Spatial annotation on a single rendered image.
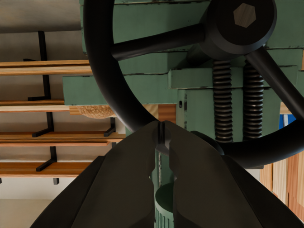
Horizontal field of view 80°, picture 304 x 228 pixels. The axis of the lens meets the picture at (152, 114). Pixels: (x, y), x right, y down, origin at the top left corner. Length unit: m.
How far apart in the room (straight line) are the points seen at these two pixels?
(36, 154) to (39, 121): 0.56
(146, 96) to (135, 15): 0.15
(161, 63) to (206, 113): 0.14
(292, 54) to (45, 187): 3.67
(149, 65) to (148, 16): 0.09
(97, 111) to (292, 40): 0.40
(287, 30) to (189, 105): 0.25
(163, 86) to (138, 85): 0.05
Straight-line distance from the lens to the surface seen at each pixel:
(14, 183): 4.05
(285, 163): 2.27
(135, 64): 0.37
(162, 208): 0.58
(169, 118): 0.44
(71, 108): 0.58
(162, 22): 0.38
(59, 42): 3.24
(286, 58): 0.44
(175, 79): 0.27
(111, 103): 0.18
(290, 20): 0.45
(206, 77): 0.28
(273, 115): 0.32
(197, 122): 0.28
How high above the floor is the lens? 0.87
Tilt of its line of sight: 8 degrees up
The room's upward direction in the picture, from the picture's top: 179 degrees clockwise
